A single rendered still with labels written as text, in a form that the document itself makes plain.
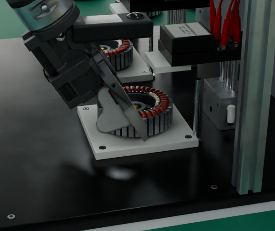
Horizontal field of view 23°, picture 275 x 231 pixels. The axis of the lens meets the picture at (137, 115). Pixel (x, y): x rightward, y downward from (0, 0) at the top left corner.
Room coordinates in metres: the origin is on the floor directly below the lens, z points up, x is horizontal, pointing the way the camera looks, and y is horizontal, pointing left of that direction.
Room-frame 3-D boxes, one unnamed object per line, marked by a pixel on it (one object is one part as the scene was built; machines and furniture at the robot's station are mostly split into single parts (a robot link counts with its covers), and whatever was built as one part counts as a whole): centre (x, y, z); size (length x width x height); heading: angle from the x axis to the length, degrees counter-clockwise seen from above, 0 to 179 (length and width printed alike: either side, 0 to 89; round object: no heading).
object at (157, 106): (0.88, 0.00, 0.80); 0.11 x 0.11 x 0.04
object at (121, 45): (1.12, 0.06, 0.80); 0.11 x 0.11 x 0.04
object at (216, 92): (0.92, -0.14, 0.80); 0.08 x 0.05 x 0.06; 14
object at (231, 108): (0.88, -0.14, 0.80); 0.01 x 0.01 x 0.03; 14
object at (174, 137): (0.88, 0.00, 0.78); 0.15 x 0.15 x 0.01; 14
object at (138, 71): (1.12, 0.06, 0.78); 0.15 x 0.15 x 0.01; 14
